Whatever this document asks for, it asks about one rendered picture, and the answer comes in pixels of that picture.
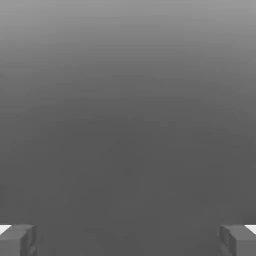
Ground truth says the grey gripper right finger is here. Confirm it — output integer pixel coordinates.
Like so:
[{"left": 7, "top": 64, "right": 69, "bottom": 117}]
[{"left": 218, "top": 224, "right": 256, "bottom": 256}]

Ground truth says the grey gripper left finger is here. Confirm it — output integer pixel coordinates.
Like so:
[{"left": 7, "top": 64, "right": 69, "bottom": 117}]
[{"left": 0, "top": 224, "right": 38, "bottom": 256}]

